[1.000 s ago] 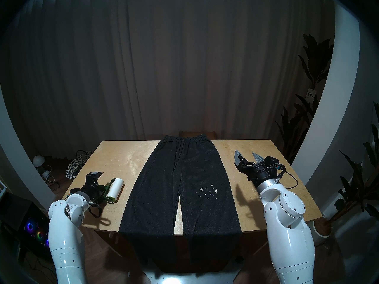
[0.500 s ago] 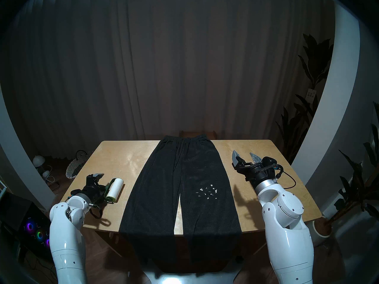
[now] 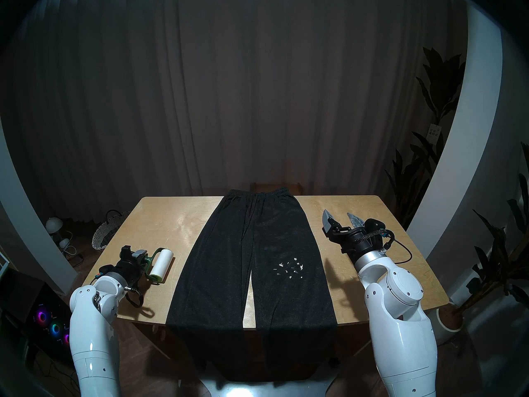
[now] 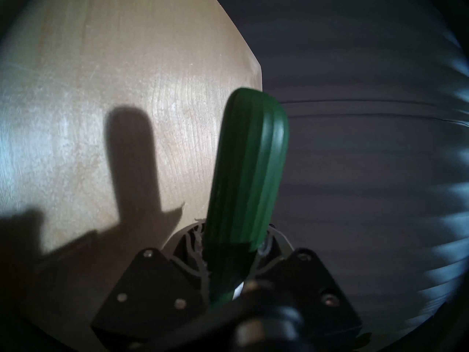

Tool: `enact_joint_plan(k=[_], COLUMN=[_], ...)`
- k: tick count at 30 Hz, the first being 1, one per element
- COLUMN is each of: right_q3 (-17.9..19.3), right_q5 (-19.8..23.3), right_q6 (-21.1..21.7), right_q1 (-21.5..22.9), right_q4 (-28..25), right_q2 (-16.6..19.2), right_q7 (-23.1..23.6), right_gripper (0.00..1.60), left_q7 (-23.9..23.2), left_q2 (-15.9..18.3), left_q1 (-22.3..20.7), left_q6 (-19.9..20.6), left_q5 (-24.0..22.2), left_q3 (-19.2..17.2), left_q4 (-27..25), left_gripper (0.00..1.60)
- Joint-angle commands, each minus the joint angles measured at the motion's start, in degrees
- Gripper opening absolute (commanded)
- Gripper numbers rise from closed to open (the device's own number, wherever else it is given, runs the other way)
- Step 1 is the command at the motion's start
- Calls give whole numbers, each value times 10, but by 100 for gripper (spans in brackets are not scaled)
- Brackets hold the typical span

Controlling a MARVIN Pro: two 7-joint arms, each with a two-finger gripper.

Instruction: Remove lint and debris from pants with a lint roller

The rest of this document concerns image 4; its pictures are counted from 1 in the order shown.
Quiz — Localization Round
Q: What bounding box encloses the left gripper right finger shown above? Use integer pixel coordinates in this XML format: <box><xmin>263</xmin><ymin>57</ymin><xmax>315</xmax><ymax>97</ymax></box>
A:
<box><xmin>253</xmin><ymin>225</ymin><xmax>363</xmax><ymax>341</ymax></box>

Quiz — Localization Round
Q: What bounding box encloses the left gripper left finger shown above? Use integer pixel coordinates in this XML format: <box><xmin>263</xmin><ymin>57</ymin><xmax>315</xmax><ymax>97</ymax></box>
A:
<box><xmin>91</xmin><ymin>223</ymin><xmax>210</xmax><ymax>346</ymax></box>

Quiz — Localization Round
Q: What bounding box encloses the green handled white lint roller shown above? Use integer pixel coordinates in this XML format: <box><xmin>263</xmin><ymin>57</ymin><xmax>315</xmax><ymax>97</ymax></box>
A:
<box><xmin>203</xmin><ymin>87</ymin><xmax>290</xmax><ymax>308</ymax></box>

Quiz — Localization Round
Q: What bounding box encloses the grey pleated curtain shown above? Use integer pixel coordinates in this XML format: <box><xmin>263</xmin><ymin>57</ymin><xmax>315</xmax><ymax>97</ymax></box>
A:
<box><xmin>211</xmin><ymin>0</ymin><xmax>469</xmax><ymax>352</ymax></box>

